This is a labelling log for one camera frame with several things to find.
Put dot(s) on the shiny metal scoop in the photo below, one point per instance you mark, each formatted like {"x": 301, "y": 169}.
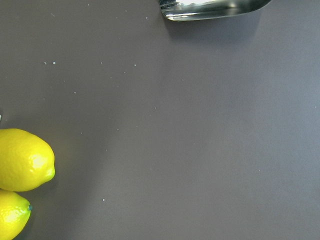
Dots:
{"x": 194, "y": 10}

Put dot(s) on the yellow lemon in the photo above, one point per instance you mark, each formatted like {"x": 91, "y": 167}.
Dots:
{"x": 15, "y": 212}
{"x": 26, "y": 160}

